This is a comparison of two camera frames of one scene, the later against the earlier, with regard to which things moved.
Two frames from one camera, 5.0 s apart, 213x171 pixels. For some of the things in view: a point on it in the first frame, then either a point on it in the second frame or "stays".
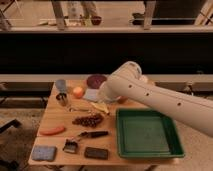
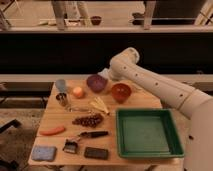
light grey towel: (91, 94) → (106, 73)
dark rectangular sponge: (96, 153) stays
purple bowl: (95, 81) stays
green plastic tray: (146, 133) stays
